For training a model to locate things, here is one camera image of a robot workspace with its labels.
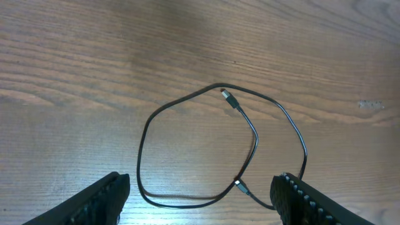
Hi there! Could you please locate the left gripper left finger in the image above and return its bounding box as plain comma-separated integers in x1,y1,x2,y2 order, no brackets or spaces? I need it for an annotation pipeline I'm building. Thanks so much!
24,172,130,225

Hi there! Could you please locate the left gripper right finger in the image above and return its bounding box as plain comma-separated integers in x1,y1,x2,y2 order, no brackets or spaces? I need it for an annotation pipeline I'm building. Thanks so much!
270,173,373,225

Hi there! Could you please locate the black USB cable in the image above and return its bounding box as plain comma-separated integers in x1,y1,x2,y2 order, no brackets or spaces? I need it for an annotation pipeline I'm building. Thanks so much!
136,82,308,209
215,89,276,211

